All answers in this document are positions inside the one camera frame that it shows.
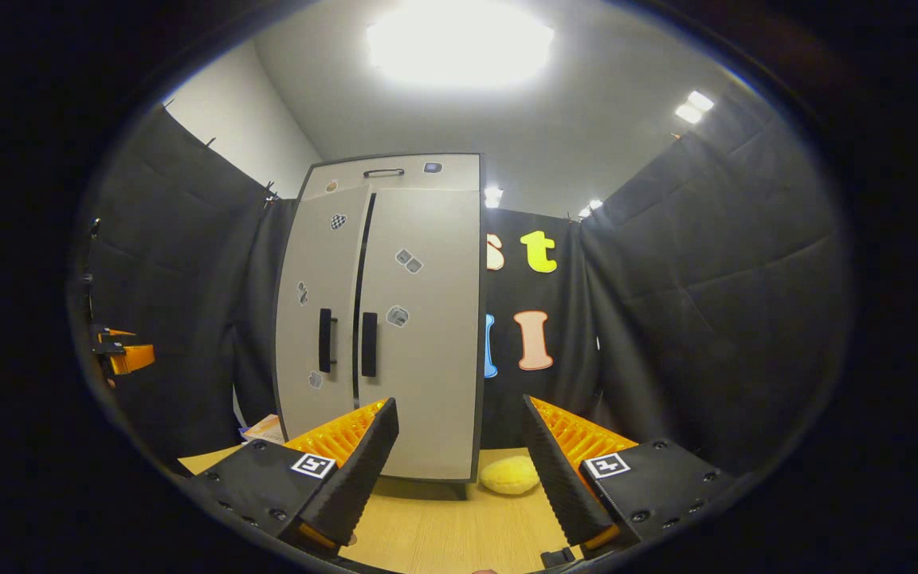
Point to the large ceiling light panel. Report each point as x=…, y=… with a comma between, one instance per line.
x=459, y=40

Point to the grey cabinet drawer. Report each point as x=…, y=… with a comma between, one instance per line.
x=459, y=179

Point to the grey cabinet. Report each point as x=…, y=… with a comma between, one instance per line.
x=481, y=319

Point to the grey cabinet door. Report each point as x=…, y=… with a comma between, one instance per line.
x=435, y=383
x=307, y=263

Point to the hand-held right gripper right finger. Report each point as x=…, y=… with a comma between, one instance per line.
x=559, y=478

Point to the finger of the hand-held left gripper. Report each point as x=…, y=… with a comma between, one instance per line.
x=112, y=331
x=134, y=359

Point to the small double ceiling light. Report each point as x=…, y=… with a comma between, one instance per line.
x=694, y=108

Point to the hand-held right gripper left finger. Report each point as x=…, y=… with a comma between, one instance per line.
x=359, y=470

